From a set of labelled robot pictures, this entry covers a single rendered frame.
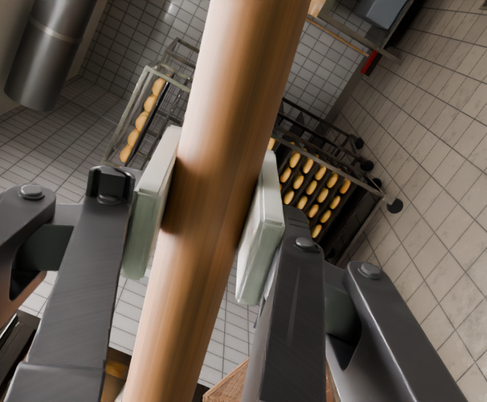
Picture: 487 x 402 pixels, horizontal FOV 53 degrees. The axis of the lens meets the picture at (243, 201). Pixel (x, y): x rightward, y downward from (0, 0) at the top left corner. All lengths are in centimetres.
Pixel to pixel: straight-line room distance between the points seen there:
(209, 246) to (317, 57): 508
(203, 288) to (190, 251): 2
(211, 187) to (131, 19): 511
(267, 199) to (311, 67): 509
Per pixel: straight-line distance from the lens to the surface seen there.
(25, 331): 224
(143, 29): 524
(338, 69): 529
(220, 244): 17
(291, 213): 17
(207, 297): 18
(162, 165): 16
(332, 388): 192
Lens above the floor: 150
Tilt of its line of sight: 11 degrees down
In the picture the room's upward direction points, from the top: 63 degrees counter-clockwise
